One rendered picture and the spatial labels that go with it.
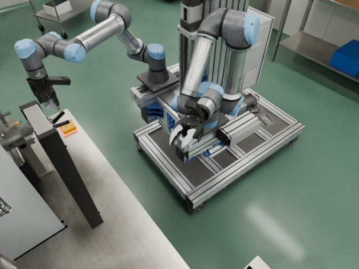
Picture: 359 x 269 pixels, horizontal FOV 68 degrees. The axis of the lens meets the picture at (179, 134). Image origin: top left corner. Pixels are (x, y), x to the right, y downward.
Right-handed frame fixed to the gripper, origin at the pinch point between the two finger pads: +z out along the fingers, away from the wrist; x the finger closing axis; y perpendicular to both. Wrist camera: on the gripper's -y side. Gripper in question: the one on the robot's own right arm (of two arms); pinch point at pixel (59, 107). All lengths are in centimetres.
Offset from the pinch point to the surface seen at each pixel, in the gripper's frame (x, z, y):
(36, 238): 51, 11, 33
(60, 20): -279, 79, -86
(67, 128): 2.1, 12.7, 0.7
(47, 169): 20.2, 14.0, 18.4
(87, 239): 61, 15, 18
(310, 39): -28, 79, -306
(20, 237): 51, 5, 36
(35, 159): 21.2, 3.6, 20.2
